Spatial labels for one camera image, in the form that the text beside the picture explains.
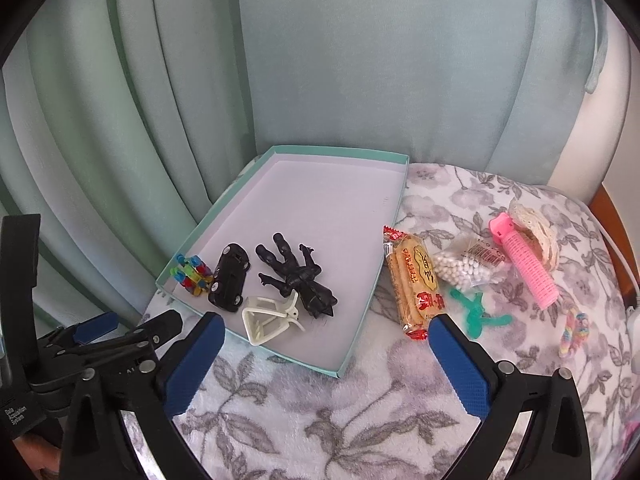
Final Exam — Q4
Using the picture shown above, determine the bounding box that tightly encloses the black toy car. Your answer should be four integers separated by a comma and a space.
208, 243, 250, 313

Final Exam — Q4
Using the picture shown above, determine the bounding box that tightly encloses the person's left hand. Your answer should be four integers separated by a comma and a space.
13, 434, 62, 480

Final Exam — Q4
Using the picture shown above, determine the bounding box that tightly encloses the cream lace scrunchie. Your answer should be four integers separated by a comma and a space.
508, 198, 560, 272

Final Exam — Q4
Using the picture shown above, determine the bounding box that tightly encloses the mint green padded headboard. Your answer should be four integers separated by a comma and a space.
1, 0, 608, 333

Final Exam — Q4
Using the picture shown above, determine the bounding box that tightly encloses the cream hair claw clip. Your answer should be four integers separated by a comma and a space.
242, 292, 305, 346

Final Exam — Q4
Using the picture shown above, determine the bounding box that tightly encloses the black action figure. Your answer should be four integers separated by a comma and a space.
255, 233, 337, 318

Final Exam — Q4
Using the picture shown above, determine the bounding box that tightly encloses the colourful plastic block toy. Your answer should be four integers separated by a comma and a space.
170, 254, 214, 297

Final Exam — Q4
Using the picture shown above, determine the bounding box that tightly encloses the pastel rainbow hair tie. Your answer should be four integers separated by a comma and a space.
557, 310, 590, 360

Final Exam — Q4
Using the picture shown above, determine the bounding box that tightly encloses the green plastic toy figure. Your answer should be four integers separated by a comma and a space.
449, 288, 513, 340

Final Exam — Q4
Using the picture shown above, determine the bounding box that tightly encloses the pink hair roller clip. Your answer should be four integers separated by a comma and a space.
489, 212, 559, 310

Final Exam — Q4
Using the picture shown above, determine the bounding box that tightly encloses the orange biscuit packet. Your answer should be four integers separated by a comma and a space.
383, 226, 445, 340

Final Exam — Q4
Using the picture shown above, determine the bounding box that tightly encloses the white cable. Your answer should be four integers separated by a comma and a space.
602, 231, 640, 296

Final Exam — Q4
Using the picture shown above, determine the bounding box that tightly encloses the cotton swabs plastic bag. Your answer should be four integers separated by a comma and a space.
432, 233, 511, 292

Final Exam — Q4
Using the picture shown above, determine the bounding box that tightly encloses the mint green shallow box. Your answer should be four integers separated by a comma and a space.
154, 144, 410, 380

